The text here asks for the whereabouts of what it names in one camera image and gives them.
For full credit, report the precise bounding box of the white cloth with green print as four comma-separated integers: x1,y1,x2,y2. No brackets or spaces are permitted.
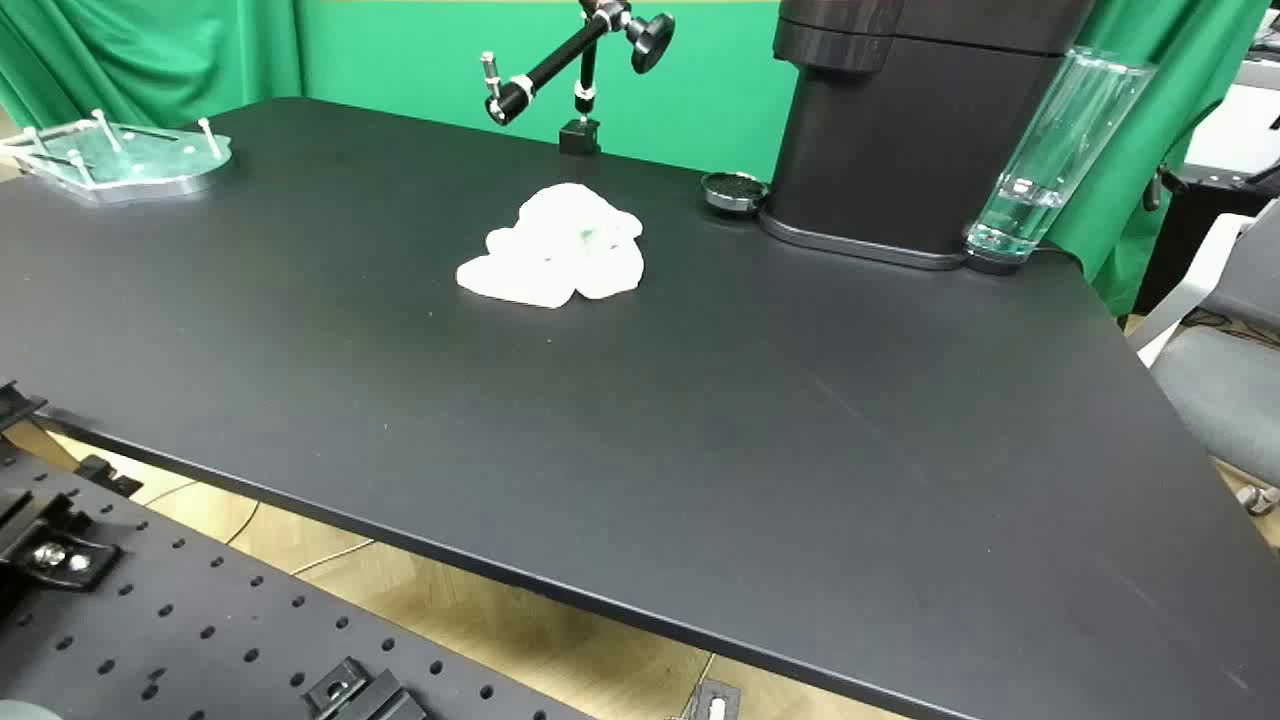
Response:
450,182,650,317

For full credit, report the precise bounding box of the small black round lid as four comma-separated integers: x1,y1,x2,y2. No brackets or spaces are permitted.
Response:
700,167,771,222

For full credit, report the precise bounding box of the black coffee machine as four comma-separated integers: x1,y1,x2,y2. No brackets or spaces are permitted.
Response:
754,0,1097,277

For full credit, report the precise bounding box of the green backdrop curtain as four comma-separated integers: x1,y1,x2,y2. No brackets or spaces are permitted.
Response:
0,0,1275,325

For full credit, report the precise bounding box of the small black mounting block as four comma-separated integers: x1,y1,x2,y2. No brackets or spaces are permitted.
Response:
300,651,445,720

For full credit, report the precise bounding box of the clear glass cylinder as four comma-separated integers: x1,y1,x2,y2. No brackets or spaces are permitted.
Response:
959,43,1155,265

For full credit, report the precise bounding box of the black perforated breadboard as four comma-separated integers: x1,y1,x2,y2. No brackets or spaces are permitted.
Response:
0,446,593,720

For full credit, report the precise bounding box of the clear acrylic plate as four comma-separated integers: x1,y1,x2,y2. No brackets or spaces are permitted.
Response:
0,110,239,199

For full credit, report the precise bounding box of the grey mesh office chair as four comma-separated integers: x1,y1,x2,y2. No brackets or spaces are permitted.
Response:
1149,196,1280,492

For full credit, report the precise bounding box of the black clamp with metal bolts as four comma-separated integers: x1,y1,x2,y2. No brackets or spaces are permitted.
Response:
0,512,130,595

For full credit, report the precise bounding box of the white desk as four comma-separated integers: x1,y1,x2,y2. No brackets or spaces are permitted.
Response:
1180,80,1280,193

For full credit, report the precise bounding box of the black metal bracket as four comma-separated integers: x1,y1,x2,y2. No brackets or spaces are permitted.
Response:
0,382,50,431
73,452,142,500

